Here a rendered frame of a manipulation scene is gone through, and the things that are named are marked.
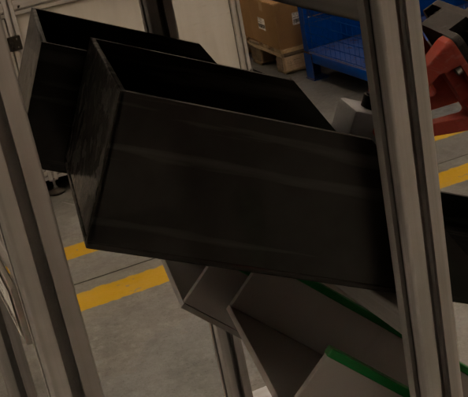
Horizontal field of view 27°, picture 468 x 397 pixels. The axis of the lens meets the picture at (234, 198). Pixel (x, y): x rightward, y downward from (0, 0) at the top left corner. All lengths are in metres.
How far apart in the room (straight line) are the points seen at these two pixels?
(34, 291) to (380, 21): 0.18
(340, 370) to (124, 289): 2.94
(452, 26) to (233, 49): 3.94
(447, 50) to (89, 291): 2.91
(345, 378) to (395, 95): 0.16
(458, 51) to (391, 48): 0.24
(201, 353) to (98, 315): 0.49
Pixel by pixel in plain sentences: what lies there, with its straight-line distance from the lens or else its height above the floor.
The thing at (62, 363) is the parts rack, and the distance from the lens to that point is 0.41.
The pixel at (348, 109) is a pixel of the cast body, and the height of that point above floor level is 1.27.
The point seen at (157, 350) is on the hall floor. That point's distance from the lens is 3.02.
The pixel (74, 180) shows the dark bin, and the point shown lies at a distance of 0.52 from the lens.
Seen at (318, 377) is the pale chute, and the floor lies 1.20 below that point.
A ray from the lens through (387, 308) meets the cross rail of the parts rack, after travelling 0.51.
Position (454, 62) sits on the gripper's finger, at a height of 1.30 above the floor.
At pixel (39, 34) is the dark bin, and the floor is 1.37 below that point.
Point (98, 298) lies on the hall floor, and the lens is 3.42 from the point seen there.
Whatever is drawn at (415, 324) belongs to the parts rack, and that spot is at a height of 1.24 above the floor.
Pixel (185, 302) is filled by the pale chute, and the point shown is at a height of 1.19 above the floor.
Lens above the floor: 1.48
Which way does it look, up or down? 22 degrees down
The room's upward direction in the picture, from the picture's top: 11 degrees counter-clockwise
